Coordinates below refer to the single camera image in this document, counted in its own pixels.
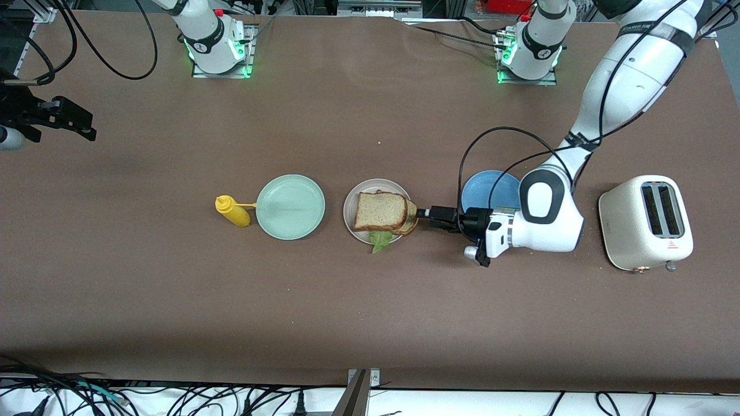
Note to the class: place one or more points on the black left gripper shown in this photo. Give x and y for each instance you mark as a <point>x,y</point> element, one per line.
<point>475,222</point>

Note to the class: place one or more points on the mint green plate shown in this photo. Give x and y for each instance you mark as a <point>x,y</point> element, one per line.
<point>290,207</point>

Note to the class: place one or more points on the white two-slot toaster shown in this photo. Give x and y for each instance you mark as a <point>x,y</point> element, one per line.
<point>627,231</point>

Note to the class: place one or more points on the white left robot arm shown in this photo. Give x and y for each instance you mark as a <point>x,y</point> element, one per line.
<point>549,225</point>

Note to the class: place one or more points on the red box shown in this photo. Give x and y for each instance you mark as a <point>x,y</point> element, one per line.
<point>509,6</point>

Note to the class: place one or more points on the beige plate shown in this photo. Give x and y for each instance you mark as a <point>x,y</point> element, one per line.
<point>350,205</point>

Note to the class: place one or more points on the green lettuce leaf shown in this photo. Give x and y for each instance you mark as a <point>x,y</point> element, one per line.
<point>380,240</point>

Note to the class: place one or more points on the grey metal frame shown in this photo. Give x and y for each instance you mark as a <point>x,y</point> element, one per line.
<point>378,8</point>

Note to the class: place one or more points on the blue plate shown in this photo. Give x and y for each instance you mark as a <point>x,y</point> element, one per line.
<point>485,188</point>

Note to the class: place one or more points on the yellow mustard squeeze bottle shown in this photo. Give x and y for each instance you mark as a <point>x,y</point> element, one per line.
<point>231,212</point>

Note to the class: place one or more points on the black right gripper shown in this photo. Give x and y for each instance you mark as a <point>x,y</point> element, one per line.
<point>24,111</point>

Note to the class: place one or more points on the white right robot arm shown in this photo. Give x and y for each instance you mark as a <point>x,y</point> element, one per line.
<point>205,34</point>

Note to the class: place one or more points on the brown bread slice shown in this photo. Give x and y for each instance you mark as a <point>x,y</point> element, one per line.
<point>411,216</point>
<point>378,211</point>

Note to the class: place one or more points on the black power plug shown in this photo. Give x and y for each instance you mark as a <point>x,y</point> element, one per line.
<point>300,407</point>

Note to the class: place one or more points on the grey metal bracket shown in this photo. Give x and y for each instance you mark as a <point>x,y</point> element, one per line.
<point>358,398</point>

